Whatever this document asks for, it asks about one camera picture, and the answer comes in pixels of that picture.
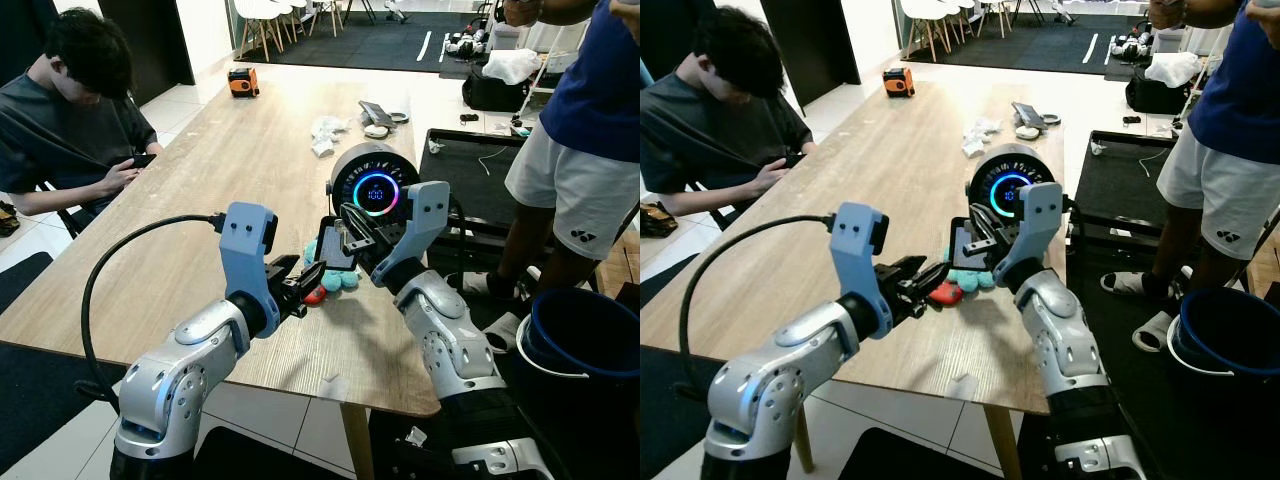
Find black framed card holder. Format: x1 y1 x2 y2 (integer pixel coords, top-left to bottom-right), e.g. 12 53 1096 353
318 215 361 272
948 217 1001 273

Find teal plush keychain toy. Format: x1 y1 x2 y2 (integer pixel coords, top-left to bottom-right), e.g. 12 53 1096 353
940 240 1001 293
303 238 363 291

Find crumpled white tissue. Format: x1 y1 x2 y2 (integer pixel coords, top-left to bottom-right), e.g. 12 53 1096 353
309 115 349 159
962 117 1002 159

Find grey scissors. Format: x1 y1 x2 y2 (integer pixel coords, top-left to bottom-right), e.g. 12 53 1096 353
1010 101 1062 129
357 100 410 129

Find black rug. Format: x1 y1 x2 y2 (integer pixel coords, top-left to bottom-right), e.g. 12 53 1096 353
940 8 1151 69
275 8 501 73

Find black bag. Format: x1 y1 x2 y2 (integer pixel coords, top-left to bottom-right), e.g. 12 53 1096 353
1125 72 1196 115
462 68 531 113

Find small black white robot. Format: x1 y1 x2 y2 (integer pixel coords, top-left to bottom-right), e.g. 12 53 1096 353
443 30 493 59
1110 22 1153 63

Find standing person in blue shirt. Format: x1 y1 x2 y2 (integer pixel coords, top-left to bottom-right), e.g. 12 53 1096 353
445 0 641 353
1100 0 1280 353

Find white chair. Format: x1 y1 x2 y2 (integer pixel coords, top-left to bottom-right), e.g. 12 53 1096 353
960 0 1011 39
235 0 291 61
298 0 347 39
900 0 953 61

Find blue bucket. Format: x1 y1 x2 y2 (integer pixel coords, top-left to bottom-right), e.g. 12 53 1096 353
515 287 641 401
1165 285 1280 401

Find white plastic bag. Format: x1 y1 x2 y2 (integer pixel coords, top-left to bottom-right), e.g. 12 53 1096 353
1145 52 1202 88
482 48 542 86

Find narrow dark door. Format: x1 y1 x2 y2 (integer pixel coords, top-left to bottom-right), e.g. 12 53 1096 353
97 0 197 106
760 0 861 106

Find black floor mat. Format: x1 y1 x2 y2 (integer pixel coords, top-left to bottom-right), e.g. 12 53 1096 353
0 250 131 473
640 345 726 480

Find seated person in grey shirt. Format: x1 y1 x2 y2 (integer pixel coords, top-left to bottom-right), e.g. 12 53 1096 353
0 8 159 218
640 5 816 218

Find wide dark door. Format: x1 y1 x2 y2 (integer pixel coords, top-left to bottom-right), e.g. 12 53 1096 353
0 0 61 86
640 0 716 81

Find round speaker with ring display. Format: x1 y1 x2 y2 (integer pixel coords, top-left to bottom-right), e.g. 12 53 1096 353
965 143 1057 221
328 141 421 226

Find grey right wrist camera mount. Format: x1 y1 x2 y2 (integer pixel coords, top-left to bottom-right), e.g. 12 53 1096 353
375 180 452 291
993 182 1064 288

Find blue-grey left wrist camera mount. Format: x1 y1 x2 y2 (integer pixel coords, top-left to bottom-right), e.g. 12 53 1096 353
828 202 893 341
218 202 280 313

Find black mat with white cable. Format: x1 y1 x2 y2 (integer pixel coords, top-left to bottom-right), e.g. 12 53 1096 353
418 128 536 246
1068 130 1201 246

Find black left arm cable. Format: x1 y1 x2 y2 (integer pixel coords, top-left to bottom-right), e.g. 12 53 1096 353
80 212 229 406
678 213 837 401

